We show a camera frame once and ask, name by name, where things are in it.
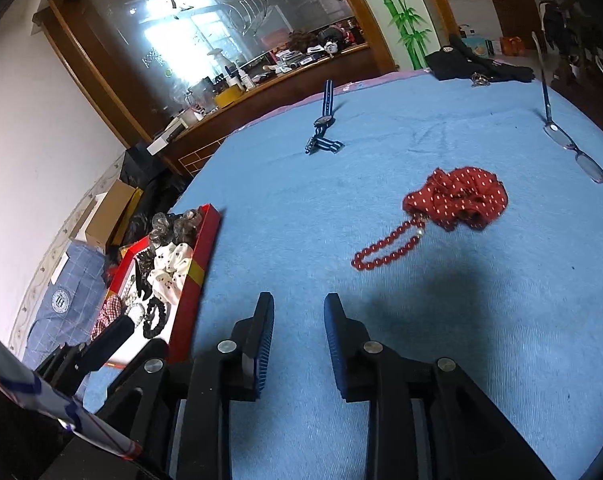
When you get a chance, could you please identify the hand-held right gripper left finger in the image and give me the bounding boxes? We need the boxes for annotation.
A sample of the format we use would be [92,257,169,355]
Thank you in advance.
[96,291,276,480]

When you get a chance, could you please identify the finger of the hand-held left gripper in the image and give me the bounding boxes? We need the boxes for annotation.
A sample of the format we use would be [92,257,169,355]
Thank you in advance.
[36,341,91,397]
[80,315,135,375]

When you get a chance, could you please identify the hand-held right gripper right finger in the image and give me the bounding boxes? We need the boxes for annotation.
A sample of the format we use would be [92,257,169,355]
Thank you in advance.
[324,292,557,480]

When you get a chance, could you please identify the red plaid scrunchie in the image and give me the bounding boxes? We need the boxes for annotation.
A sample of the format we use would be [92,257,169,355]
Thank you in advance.
[92,295,122,336]

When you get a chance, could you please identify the pale green bead bracelet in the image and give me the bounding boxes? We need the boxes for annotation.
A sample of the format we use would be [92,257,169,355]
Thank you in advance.
[124,285,150,323]

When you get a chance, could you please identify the small black scrunchie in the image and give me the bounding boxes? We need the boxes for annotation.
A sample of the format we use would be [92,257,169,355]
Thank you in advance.
[142,297,168,339]

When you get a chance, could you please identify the black hair accessory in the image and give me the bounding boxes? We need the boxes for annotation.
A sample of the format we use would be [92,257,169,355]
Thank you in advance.
[132,250,157,298]

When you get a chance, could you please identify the red bead bracelet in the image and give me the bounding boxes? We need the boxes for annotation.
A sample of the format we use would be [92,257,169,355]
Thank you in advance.
[351,217,427,272]

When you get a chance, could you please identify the white black-dotted scrunchie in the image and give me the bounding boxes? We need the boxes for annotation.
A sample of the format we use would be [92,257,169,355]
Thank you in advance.
[149,241,192,306]

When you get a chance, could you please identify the red box with white inside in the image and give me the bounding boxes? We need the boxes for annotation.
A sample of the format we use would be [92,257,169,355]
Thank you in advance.
[94,203,223,368]

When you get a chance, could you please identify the blue checked bag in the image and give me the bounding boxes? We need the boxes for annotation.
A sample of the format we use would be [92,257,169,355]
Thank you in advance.
[22,242,110,368]

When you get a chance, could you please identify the cardboard box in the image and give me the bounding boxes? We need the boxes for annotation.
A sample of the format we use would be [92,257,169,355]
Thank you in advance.
[84,180,137,253]

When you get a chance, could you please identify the grey organza scrunchie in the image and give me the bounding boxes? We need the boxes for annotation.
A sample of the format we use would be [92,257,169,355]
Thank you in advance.
[149,210,205,250]

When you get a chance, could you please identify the blue tablecloth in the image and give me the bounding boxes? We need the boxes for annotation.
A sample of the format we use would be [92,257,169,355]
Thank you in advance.
[76,70,603,480]

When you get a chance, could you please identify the black plastic bag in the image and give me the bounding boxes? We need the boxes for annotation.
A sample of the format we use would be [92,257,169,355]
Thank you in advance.
[119,142,182,241]

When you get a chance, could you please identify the red white-dotted scrunchie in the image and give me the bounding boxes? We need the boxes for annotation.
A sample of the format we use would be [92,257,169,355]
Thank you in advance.
[402,166,509,232]

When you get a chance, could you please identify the white flat box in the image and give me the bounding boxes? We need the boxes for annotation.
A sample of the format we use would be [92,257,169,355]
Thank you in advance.
[146,117,187,156]

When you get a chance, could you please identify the wooden counter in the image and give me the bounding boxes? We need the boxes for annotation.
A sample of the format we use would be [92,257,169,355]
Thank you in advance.
[146,42,397,176]

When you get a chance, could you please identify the yellow container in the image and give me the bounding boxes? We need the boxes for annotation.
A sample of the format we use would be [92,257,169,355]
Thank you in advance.
[214,85,245,108]

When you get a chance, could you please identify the clear plastic pitcher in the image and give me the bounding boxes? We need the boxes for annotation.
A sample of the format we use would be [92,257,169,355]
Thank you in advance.
[186,77,217,113]

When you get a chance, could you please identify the pile of clutter on counter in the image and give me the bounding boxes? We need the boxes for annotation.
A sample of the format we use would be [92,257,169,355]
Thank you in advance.
[252,17,369,81]

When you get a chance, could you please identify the black cloth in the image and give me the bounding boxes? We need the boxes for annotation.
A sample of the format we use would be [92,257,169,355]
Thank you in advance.
[425,34,536,83]

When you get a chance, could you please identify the eyeglasses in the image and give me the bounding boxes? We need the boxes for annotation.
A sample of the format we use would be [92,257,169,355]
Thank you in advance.
[531,31,603,184]

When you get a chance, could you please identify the brown wooden door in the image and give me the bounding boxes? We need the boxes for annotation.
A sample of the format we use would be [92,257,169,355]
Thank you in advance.
[479,0,541,50]

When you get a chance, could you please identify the coat rack with dark jacket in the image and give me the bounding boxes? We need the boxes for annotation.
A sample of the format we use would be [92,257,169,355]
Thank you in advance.
[539,0,603,81]

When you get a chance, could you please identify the blue striped strap wristwatch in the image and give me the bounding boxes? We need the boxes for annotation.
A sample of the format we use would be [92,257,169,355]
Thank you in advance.
[304,80,343,156]

